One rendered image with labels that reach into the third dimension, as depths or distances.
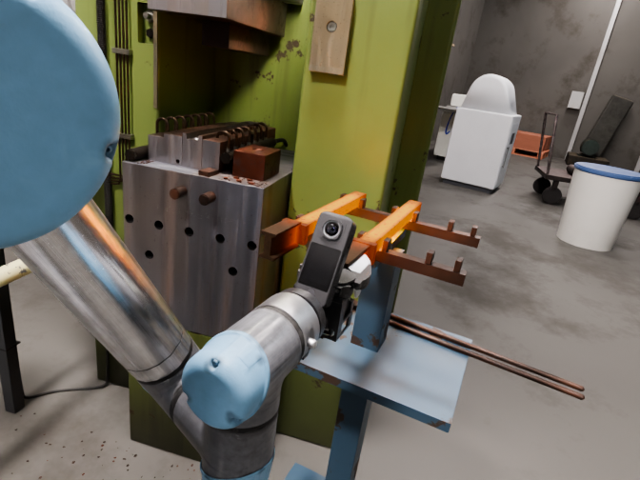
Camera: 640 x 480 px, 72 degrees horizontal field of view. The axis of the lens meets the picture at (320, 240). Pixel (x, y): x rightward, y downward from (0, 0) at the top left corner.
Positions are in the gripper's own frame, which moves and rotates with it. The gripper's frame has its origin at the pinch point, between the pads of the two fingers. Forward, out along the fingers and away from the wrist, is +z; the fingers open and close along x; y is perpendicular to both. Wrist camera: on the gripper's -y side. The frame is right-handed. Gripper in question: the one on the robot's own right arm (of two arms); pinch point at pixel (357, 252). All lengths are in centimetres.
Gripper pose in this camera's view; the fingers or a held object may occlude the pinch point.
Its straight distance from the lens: 68.4
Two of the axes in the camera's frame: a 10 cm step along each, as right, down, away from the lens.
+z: 4.3, -2.7, 8.6
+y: -1.3, 9.3, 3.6
